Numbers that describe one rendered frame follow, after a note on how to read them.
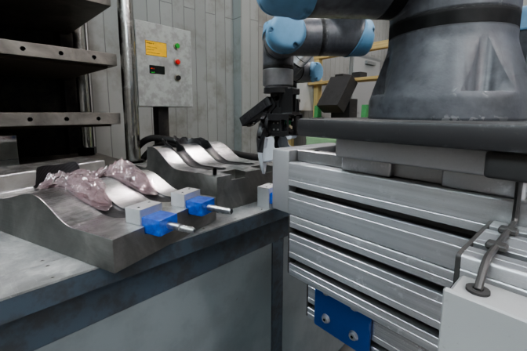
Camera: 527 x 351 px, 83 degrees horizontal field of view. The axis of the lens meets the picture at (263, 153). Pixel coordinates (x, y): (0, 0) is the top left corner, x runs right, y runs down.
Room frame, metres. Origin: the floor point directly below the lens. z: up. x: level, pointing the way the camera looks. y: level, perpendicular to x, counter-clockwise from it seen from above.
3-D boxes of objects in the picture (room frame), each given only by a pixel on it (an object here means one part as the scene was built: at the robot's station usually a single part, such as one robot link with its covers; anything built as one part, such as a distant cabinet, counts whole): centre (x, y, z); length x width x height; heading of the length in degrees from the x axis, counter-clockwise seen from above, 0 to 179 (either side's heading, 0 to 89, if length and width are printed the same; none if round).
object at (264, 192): (0.74, -0.05, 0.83); 0.13 x 0.05 x 0.05; 55
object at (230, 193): (0.97, 0.20, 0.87); 0.50 x 0.26 x 0.14; 46
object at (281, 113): (0.75, -0.04, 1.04); 0.09 x 0.08 x 0.12; 55
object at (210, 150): (0.95, 0.20, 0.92); 0.35 x 0.16 x 0.09; 46
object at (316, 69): (1.21, -0.16, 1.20); 0.11 x 0.11 x 0.08; 46
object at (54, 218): (0.65, 0.39, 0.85); 0.50 x 0.26 x 0.11; 63
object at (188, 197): (0.59, 0.12, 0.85); 0.13 x 0.05 x 0.05; 63
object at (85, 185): (0.66, 0.38, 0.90); 0.26 x 0.18 x 0.08; 63
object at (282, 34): (0.65, -0.06, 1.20); 0.11 x 0.11 x 0.08; 3
